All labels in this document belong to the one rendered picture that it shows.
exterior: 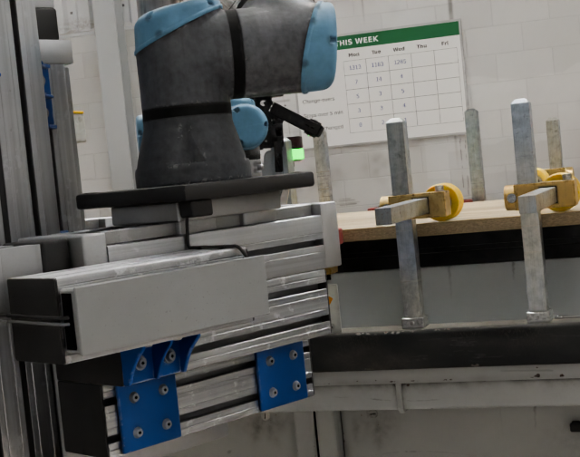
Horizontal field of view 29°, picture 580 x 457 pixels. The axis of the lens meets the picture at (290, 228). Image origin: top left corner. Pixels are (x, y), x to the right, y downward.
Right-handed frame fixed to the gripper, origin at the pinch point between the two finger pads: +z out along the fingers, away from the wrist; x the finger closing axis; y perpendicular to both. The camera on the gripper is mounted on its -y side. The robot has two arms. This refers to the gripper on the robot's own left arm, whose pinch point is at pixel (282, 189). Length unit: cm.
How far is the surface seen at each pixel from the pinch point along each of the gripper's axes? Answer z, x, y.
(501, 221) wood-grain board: 9.8, -7.0, -45.4
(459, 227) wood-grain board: 10.6, -10.1, -37.1
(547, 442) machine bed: 59, -13, -54
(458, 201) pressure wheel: 5.2, -11.4, -37.2
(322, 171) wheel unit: -2, -118, -13
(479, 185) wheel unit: 5, -101, -58
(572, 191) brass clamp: 4, 15, -55
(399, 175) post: -1.4, 2.2, -23.5
